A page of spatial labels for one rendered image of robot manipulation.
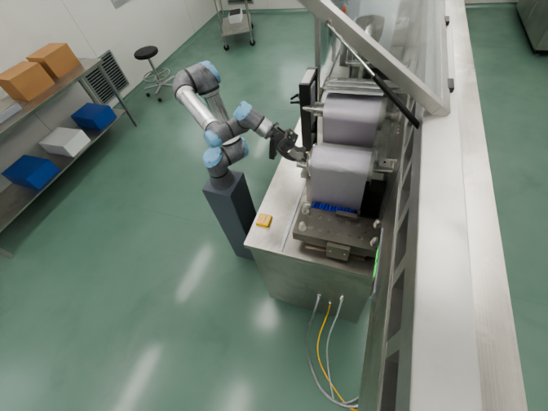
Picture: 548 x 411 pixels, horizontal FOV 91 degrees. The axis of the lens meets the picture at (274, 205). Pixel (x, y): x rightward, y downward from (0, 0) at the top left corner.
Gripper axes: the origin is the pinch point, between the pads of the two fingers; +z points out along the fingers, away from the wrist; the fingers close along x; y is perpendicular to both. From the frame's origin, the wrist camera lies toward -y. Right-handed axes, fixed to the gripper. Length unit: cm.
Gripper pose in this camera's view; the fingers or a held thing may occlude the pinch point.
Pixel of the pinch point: (302, 161)
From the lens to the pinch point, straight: 121.8
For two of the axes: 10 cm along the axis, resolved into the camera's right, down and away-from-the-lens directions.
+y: 5.1, -3.4, -7.9
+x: 3.2, -7.8, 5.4
